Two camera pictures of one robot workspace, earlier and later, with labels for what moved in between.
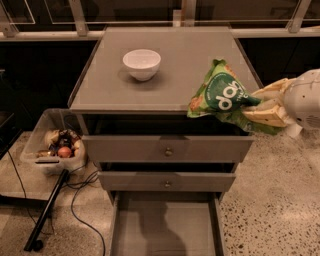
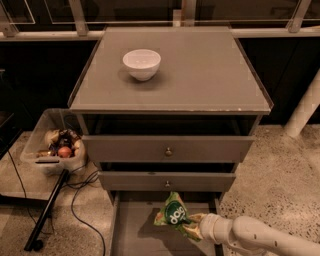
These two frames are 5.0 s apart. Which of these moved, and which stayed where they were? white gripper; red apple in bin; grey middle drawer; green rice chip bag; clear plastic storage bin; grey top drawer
Moved: green rice chip bag; white gripper
Stayed: red apple in bin; grey top drawer; clear plastic storage bin; grey middle drawer
